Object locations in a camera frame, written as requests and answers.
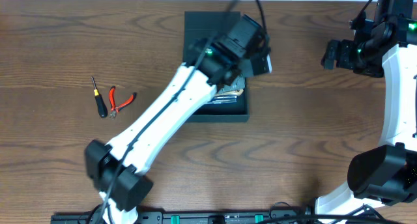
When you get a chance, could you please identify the orange scraper wooden handle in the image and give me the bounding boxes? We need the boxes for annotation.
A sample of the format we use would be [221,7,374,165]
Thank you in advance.
[221,89,244,96]

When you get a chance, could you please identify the precision screwdriver set case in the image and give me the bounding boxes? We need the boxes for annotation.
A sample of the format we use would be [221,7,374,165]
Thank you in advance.
[207,95,238,105]

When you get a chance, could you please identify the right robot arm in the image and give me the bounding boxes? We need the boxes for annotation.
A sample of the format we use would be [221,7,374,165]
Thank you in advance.
[313,12,416,216]

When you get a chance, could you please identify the black yellow screwdriver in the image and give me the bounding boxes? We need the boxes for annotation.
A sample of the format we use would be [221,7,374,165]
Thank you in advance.
[91,76,108,118]

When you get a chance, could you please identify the dark green hinged box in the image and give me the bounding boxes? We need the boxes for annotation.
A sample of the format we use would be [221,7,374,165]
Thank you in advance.
[182,11,250,123]

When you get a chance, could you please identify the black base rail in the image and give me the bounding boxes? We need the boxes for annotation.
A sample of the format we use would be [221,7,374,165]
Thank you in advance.
[50,209,377,224]

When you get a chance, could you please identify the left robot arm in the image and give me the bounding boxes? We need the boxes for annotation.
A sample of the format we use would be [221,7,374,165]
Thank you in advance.
[84,37,270,223]

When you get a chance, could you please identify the small black handled hammer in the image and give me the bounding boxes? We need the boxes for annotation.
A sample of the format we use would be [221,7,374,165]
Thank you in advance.
[217,75,246,94]

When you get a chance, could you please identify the red handled pliers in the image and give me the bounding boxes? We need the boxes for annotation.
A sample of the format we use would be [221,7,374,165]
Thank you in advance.
[108,85,137,120]

